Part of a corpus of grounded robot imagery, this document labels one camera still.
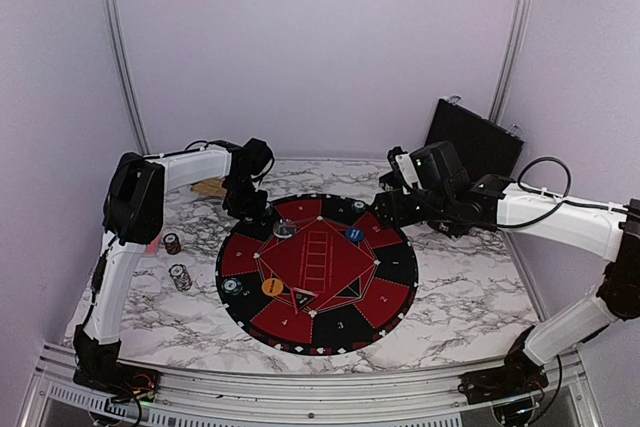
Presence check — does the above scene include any white black chip stack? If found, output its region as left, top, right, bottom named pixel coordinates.
left=168, top=263, right=192, bottom=292

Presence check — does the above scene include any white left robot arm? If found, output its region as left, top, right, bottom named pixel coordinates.
left=74, top=138, right=275, bottom=349

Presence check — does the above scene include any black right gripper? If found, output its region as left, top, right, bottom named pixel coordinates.
left=371, top=189, right=453, bottom=230

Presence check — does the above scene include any round red black poker mat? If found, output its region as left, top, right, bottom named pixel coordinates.
left=215, top=194, right=419, bottom=356

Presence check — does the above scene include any clear round dealer button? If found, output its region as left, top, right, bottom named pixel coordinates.
left=273, top=219, right=298, bottom=240

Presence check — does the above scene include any blue green chip pile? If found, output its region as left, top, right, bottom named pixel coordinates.
left=352, top=200, right=366, bottom=213
left=221, top=277, right=243, bottom=296

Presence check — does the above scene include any woven bamboo tray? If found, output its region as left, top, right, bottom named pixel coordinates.
left=191, top=179, right=227, bottom=198

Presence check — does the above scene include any orange black chip stack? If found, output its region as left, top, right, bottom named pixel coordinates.
left=162, top=232, right=182, bottom=255

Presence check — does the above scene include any left aluminium wall post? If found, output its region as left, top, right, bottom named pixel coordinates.
left=103, top=0, right=150, bottom=154

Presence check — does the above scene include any aluminium front rail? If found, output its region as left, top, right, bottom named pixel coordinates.
left=19, top=341, right=601, bottom=427

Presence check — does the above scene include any red playing card deck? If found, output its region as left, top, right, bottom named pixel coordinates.
left=144, top=234, right=162, bottom=255

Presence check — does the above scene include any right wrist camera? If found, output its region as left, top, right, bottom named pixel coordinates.
left=388, top=146, right=422, bottom=193

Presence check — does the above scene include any right aluminium wall post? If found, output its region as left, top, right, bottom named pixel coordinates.
left=489, top=0, right=532, bottom=124

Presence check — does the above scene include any orange round blind button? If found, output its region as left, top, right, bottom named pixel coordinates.
left=261, top=277, right=284, bottom=297

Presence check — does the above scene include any black triangular button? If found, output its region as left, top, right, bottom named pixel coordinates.
left=291, top=288, right=318, bottom=313

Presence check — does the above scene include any blue round blind button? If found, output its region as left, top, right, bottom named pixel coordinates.
left=345, top=227, right=365, bottom=243

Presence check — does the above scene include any black poker chip case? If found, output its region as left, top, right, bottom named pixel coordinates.
left=378, top=97, right=525, bottom=238

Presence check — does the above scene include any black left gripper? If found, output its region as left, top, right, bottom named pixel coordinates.
left=222, top=177, right=267, bottom=222

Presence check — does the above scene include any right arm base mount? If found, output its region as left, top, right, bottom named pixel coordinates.
left=458, top=326, right=549, bottom=405

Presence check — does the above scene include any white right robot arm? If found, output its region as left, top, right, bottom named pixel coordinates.
left=373, top=141, right=639, bottom=395

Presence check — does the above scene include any aluminium wall post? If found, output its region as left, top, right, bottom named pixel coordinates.
left=103, top=0, right=150, bottom=154
left=489, top=0, right=532, bottom=124

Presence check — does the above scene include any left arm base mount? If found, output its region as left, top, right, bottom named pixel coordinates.
left=73, top=325, right=160, bottom=402

